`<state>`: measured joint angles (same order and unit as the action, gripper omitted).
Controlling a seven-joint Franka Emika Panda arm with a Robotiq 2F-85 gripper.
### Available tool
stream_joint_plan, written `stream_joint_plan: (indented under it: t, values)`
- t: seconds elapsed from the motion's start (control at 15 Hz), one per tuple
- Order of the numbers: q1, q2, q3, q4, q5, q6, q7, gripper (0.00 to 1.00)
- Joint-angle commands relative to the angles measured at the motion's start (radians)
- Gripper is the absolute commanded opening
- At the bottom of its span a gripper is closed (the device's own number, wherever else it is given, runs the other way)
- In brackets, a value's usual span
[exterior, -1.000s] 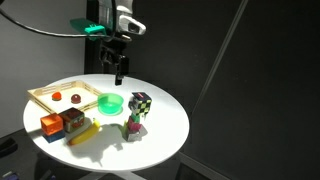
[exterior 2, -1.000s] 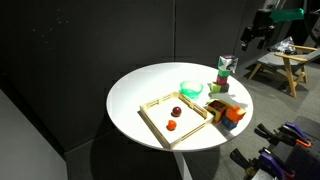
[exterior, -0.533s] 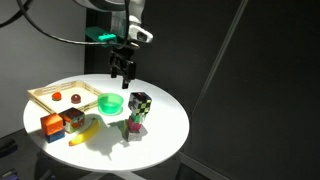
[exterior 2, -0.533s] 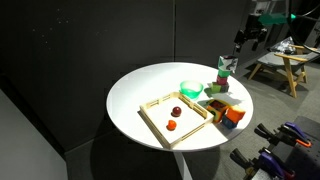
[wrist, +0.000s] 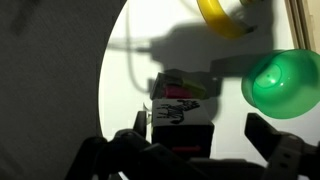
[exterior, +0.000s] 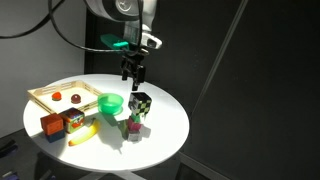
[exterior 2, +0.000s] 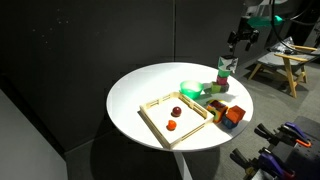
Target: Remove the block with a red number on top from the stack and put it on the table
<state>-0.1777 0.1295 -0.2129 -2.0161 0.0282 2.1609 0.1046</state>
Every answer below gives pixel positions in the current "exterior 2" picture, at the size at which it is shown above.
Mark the green plastic bowl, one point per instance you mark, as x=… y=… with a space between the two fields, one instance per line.
x=191 y=89

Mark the dark red toy ball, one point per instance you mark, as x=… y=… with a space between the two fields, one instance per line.
x=176 y=111

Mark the blue toy block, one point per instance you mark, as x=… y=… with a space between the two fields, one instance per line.
x=228 y=124

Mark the orange toy ball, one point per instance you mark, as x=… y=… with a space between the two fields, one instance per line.
x=171 y=125

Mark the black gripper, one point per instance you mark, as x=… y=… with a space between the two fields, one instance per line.
x=242 y=34

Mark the checkered zebra picture block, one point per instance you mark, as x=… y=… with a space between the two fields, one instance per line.
x=227 y=63

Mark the white table pedestal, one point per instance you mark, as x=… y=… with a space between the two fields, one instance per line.
x=182 y=166

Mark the small magenta block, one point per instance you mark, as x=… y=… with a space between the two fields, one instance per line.
x=222 y=80

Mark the orange toy block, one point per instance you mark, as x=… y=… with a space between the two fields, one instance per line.
x=235 y=114

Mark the colourful picture cube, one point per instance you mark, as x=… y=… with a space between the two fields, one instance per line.
x=216 y=111

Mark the light wooden tray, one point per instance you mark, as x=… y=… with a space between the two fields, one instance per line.
x=181 y=138

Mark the small lime block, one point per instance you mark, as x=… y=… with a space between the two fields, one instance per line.
x=215 y=88

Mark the small grey block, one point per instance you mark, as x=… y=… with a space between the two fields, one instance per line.
x=225 y=88

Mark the wooden armchair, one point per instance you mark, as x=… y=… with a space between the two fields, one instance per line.
x=289 y=68

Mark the silver crumpled item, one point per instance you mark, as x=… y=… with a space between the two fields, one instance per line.
x=282 y=49

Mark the black purple trigger clamp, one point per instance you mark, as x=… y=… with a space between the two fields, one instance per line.
x=293 y=133
x=271 y=163

